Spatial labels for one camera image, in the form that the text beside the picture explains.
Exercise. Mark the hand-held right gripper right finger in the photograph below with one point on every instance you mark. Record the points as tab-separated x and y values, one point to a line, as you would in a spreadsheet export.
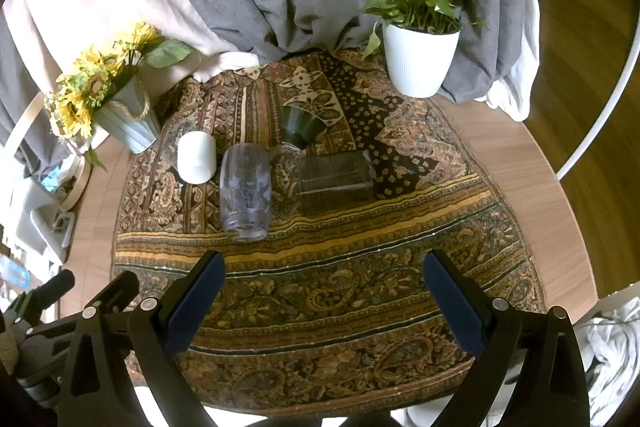
456	307

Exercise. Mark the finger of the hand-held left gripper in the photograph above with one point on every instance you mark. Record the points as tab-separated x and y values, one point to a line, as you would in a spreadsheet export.
119	289
50	289

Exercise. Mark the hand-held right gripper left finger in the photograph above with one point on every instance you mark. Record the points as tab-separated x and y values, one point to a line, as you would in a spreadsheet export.
194	307

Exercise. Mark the clear purple-tinted plastic cup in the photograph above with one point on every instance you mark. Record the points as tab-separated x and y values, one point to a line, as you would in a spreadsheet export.
246	192

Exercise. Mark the white cup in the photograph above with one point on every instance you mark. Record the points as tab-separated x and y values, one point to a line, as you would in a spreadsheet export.
197	157

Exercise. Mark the white plastic chair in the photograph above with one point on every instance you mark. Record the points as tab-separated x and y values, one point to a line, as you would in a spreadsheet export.
35	217

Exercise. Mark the round beige tray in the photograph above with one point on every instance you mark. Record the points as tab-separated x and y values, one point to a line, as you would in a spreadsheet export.
76	179

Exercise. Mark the brown paisley patterned tablecloth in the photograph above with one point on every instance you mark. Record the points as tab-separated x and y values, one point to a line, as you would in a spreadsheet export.
320	287

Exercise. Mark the crumpled white cloth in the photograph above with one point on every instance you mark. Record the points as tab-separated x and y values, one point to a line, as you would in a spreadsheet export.
612	357

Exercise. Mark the grey-blue metal flower bucket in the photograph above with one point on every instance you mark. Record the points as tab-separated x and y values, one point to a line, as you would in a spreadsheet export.
129	119

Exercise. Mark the dark green bowl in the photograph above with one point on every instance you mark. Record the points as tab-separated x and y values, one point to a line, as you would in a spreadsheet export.
300	127

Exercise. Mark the yellow artificial sunflowers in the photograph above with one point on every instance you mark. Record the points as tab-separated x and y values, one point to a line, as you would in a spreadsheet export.
95	77

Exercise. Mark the white curved tube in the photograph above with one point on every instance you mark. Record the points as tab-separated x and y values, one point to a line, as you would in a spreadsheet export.
595	117

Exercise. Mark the white curtain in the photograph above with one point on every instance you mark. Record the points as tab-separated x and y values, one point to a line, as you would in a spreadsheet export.
520	77

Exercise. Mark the white ribbed plant pot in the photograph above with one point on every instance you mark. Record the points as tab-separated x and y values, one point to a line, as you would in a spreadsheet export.
420	62

